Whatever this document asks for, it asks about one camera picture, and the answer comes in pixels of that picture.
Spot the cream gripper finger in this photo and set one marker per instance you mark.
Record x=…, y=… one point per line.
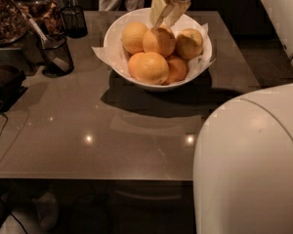
x=159, y=10
x=177, y=9

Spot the orange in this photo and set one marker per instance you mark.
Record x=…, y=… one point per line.
x=132, y=37
x=150, y=68
x=178, y=70
x=189, y=44
x=160, y=40

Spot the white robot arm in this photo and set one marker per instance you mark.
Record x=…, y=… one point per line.
x=243, y=158

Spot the white ceramic bowl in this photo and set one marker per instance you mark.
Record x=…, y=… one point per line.
x=114, y=55

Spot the white paper liner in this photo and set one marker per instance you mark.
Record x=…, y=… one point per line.
x=157, y=58

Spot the black mesh cup back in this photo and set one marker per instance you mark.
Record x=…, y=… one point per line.
x=74, y=21

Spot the black mesh cup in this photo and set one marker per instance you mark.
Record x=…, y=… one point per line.
x=74, y=21
x=56, y=55

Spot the glass jar of snacks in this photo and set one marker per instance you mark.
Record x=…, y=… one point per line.
x=46, y=13

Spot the black mesh cup front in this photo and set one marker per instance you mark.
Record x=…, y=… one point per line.
x=56, y=55

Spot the glass jar of nuts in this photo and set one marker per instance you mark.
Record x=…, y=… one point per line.
x=12, y=23

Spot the dark tray device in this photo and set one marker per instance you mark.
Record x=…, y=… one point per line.
x=11, y=87

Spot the white shoe under table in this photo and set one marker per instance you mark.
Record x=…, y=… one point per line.
x=48, y=210

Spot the metal scoop with handle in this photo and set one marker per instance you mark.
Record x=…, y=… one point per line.
x=32, y=25

